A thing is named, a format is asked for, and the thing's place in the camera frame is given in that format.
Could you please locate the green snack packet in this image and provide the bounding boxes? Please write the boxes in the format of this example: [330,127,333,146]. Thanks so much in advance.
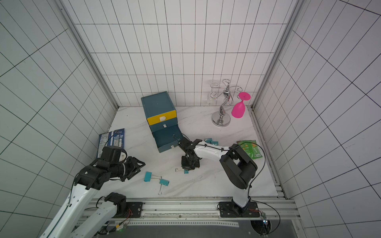
[237,140,263,160]

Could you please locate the clear glass on rack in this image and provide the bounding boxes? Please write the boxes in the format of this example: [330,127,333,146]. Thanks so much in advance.
[207,82,221,106]

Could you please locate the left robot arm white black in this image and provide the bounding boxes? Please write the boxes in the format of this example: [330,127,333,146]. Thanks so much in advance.
[42,146,145,238]

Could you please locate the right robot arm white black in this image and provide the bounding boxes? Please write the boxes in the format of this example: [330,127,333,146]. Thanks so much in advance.
[178,138,259,217]

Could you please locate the teal drawer cabinet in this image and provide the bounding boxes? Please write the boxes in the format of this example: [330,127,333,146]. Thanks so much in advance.
[141,91,176,119]

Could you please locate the teal bottom drawer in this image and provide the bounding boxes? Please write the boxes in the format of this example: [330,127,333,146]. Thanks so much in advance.
[152,125,183,153]

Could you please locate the magenta plastic wine glass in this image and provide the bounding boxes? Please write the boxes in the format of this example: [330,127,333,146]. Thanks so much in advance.
[232,92,251,119]

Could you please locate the teal shiny binder clip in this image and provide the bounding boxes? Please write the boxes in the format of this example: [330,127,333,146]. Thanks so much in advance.
[158,178,169,195]

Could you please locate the yellow top drawer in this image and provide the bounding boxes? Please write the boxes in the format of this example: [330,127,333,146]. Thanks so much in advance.
[147,110,177,126]

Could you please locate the silver glass rack stand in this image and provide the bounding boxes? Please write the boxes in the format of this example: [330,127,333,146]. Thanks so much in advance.
[211,79,243,128]

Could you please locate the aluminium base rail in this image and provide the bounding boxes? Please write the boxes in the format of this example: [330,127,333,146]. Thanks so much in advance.
[106,197,301,228]

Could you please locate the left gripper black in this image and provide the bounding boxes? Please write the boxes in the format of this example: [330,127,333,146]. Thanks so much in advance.
[110,157,146,182]

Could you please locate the teal drawer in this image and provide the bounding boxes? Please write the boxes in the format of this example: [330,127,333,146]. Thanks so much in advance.
[152,125,183,153]
[150,118,178,132]

